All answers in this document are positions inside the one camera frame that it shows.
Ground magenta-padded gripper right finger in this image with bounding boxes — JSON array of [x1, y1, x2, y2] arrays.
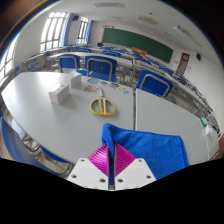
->
[[114, 143, 157, 191]]

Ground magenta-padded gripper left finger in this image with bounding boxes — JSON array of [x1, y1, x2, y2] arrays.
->
[[66, 143, 110, 191]]

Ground blue towel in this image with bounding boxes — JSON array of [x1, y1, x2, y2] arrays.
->
[[101, 122, 191, 181]]

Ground pale pink card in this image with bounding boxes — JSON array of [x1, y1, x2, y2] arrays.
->
[[83, 84, 98, 94]]

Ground white box with green label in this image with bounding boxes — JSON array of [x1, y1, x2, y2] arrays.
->
[[48, 82, 71, 106]]

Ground green and white box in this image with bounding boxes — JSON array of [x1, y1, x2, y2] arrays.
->
[[199, 116, 209, 127]]

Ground white packet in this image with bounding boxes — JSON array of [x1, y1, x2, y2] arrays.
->
[[204, 123, 215, 136]]

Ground blue metal-framed chair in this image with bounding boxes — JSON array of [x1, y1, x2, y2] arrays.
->
[[84, 55, 118, 82], [57, 53, 82, 73], [136, 68, 175, 99]]

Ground plain red-brown door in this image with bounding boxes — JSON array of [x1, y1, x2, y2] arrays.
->
[[217, 134, 224, 161]]

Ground white box with yellow label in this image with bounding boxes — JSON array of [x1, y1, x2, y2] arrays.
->
[[65, 70, 83, 89]]

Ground grey classroom desk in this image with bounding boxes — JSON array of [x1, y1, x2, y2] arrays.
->
[[46, 50, 135, 69], [132, 57, 188, 84]]

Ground group of blue classroom chairs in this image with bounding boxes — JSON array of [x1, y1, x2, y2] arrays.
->
[[71, 44, 216, 116]]

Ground red-brown door with window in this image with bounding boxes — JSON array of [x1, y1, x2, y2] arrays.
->
[[176, 52, 191, 75]]

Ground orange lectern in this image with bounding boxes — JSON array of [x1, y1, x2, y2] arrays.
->
[[131, 46, 148, 56]]

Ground green chalkboard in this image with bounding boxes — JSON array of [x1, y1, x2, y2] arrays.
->
[[101, 27, 175, 64]]

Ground side window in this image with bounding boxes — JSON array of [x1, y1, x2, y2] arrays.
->
[[0, 46, 16, 86]]

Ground blue curtain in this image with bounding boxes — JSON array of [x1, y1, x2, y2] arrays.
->
[[61, 12, 75, 48], [84, 19, 94, 45]]

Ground narrow multi-pane window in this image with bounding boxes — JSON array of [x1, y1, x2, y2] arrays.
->
[[76, 16, 91, 45]]

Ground large multi-pane window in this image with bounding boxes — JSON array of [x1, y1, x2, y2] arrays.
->
[[39, 11, 68, 53]]

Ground ceiling projector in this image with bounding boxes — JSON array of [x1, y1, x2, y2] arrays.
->
[[171, 24, 188, 35]]

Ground ceiling air conditioner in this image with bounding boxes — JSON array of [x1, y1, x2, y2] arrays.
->
[[138, 14, 160, 26]]

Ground ceiling vent grille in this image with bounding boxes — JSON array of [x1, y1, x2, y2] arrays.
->
[[93, 2, 127, 9]]

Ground yellow-handled scissors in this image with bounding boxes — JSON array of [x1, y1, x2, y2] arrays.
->
[[88, 87, 117, 117]]

